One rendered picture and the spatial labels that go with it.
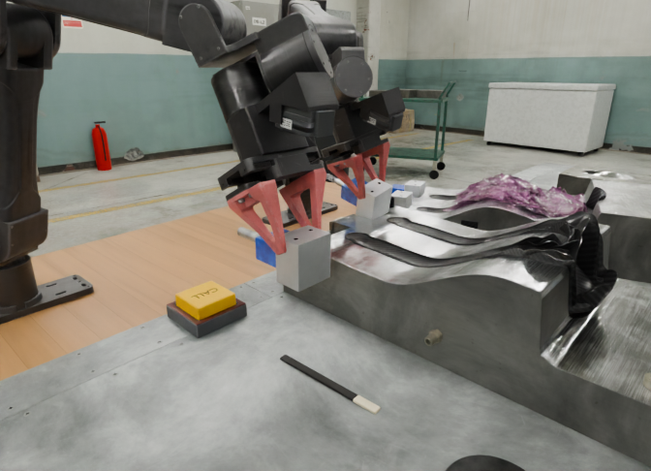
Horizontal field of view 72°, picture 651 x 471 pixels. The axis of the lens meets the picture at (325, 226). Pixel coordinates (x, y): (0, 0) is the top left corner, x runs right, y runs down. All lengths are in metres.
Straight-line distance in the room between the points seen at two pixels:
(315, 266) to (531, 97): 6.93
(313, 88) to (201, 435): 0.34
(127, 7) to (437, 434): 0.53
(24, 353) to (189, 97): 5.93
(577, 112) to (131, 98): 5.80
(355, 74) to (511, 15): 7.87
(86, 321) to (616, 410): 0.64
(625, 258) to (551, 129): 6.39
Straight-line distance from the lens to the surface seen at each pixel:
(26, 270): 0.77
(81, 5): 0.59
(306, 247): 0.47
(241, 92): 0.50
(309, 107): 0.42
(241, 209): 0.49
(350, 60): 0.68
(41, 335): 0.72
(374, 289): 0.58
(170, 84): 6.39
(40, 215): 0.74
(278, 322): 0.64
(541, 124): 7.29
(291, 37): 0.49
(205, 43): 0.50
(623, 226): 0.87
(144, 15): 0.54
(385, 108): 0.68
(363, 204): 0.77
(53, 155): 5.99
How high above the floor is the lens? 1.13
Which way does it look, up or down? 19 degrees down
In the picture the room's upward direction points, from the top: straight up
